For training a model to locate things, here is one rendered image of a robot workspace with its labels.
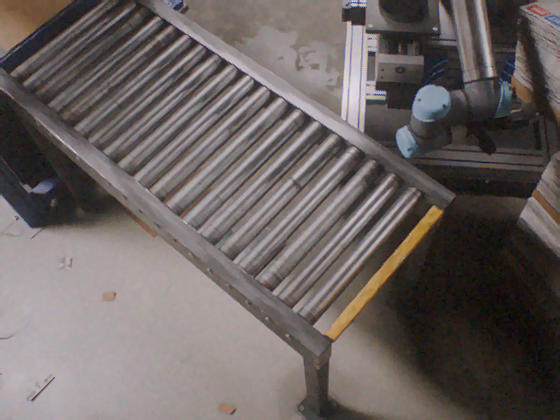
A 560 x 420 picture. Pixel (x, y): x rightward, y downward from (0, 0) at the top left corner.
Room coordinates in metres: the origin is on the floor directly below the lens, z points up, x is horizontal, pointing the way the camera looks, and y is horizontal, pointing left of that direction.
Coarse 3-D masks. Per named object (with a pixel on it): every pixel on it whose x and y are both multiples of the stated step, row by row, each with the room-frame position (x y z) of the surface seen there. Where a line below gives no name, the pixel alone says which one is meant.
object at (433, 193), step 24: (144, 0) 1.58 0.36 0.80; (168, 24) 1.47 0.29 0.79; (192, 24) 1.44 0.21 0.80; (192, 48) 1.40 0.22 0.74; (216, 48) 1.33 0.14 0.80; (240, 72) 1.24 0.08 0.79; (264, 72) 1.22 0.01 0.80; (288, 96) 1.12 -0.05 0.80; (312, 120) 1.04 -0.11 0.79; (336, 120) 1.02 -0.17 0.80; (360, 144) 0.93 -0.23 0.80; (384, 168) 0.86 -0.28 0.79; (408, 168) 0.84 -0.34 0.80; (432, 192) 0.76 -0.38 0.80
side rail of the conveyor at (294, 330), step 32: (0, 96) 1.36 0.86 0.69; (32, 96) 1.24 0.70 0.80; (64, 128) 1.11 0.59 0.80; (96, 160) 0.99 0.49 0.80; (128, 192) 0.87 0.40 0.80; (160, 224) 0.77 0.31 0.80; (192, 256) 0.68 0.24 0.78; (224, 256) 0.66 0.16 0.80; (224, 288) 0.61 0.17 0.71; (256, 288) 0.56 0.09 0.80; (288, 320) 0.47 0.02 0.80; (320, 352) 0.39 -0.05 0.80
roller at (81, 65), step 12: (144, 12) 1.53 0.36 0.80; (120, 24) 1.49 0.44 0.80; (132, 24) 1.49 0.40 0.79; (144, 24) 1.50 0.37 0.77; (108, 36) 1.44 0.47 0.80; (120, 36) 1.45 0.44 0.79; (96, 48) 1.40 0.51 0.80; (108, 48) 1.41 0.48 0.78; (84, 60) 1.36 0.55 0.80; (96, 60) 1.37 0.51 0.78; (72, 72) 1.32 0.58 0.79; (84, 72) 1.33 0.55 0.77; (48, 84) 1.28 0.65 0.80; (60, 84) 1.28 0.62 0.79; (36, 96) 1.24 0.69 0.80; (48, 96) 1.25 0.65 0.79
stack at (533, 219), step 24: (552, 168) 0.80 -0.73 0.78; (552, 192) 0.77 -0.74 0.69; (528, 216) 0.79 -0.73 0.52; (528, 240) 0.76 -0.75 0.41; (552, 240) 0.70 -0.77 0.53; (528, 264) 0.72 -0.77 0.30; (552, 264) 0.66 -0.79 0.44; (504, 288) 0.73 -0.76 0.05; (528, 288) 0.67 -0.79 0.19; (552, 288) 0.62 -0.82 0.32; (552, 312) 0.57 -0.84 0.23; (552, 336) 0.52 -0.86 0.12
